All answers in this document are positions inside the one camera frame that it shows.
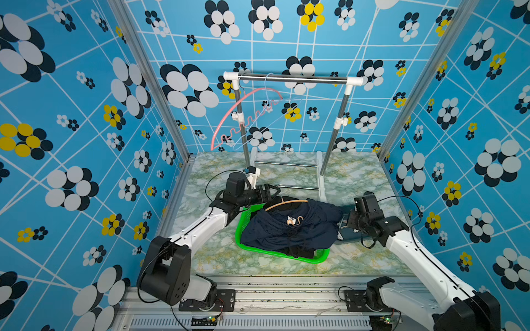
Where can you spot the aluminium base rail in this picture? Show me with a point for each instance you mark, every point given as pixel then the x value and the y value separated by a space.
pixel 288 302

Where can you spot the wooden hanger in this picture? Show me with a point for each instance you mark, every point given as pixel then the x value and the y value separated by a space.
pixel 290 220

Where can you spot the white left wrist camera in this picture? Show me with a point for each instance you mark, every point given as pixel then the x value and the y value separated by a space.
pixel 252 174

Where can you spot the navy blue shorts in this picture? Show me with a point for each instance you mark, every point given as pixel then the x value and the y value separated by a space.
pixel 269 230

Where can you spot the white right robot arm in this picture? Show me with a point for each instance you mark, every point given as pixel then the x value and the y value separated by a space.
pixel 455 306

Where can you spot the dark teal plastic bin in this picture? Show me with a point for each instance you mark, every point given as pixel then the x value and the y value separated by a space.
pixel 346 234

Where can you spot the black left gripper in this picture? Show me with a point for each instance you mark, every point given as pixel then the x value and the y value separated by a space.
pixel 268 198

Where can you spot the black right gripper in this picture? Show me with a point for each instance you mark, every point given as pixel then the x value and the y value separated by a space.
pixel 350 221

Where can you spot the black shorts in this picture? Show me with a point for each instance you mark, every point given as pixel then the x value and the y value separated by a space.
pixel 298 251

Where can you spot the white metal clothes rack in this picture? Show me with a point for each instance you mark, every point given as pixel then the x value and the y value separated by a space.
pixel 349 84

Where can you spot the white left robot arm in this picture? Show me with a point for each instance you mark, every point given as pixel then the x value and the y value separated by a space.
pixel 166 273

